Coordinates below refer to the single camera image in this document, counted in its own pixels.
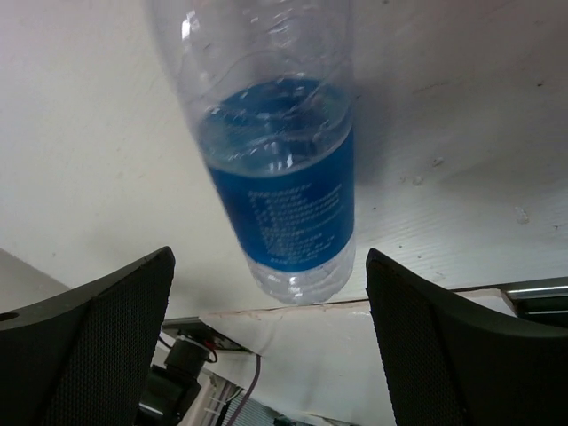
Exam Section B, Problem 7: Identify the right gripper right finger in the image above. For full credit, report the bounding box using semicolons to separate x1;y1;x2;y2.
366;249;567;425

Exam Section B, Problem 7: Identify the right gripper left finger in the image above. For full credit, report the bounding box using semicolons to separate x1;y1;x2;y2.
1;247;176;425

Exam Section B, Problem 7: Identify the blue label purple cap bottle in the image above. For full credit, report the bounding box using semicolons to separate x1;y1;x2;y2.
146;1;355;305

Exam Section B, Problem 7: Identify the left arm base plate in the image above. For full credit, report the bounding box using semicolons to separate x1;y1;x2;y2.
162;317;252;364

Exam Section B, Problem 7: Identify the aluminium table frame rail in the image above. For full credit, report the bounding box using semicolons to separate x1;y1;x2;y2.
501;277;568;328

